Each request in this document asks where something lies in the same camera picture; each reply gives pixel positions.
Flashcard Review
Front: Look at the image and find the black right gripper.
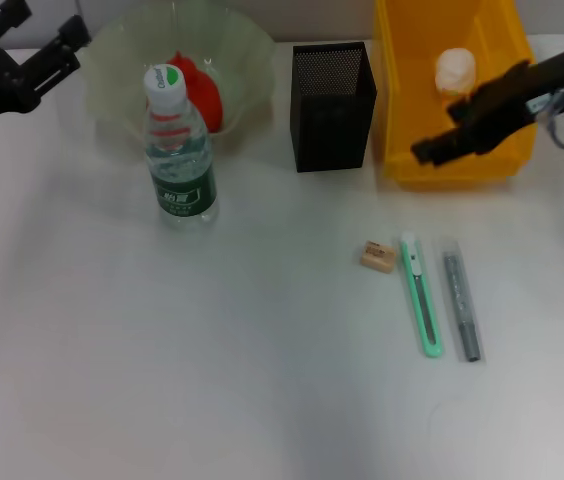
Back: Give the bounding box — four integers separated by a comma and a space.
410, 43, 564, 169

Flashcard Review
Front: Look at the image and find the white paper ball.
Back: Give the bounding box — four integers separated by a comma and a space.
434, 47, 478, 99

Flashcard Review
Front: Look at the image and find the small beige eraser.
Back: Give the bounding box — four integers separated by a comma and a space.
359, 239, 397, 274

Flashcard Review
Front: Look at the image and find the mint green utility knife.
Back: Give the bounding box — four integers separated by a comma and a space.
399, 231, 446, 359

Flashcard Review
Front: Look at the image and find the red-orange toy orange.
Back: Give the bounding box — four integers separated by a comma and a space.
164, 49, 225, 135

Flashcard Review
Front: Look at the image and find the clear green-label water bottle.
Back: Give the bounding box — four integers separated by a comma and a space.
142, 64, 221, 230

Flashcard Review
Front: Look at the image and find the black mesh pen holder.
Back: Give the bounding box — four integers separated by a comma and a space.
289, 41, 378, 174

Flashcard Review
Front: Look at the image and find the grey marker pen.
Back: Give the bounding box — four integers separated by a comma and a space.
439, 235, 483, 363

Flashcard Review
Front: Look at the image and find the pale green glass fruit plate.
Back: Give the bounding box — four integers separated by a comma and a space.
81, 1, 277, 154

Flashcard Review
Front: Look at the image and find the yellow plastic bin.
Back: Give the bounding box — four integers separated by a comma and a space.
372, 0, 538, 190

